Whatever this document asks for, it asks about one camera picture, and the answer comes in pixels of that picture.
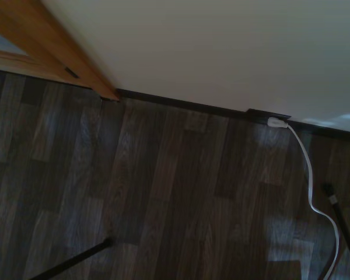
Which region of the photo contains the black baseboard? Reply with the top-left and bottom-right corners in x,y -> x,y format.
115,88 -> 350,144

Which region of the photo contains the white power plug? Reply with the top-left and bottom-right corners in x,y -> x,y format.
266,116 -> 289,130

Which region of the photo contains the black thin stand leg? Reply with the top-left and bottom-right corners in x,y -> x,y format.
28,237 -> 114,280

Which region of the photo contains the frosted glass wooden door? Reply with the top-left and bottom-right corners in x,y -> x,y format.
0,0 -> 93,90

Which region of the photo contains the black wall outlet plate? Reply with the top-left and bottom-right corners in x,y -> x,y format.
246,108 -> 292,127

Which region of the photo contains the wooden door frame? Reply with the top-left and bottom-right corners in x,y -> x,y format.
14,0 -> 121,102

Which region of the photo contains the white flat power cable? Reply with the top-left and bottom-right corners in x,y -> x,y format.
285,123 -> 341,280

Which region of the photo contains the black camera tripod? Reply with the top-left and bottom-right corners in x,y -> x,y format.
321,181 -> 350,280

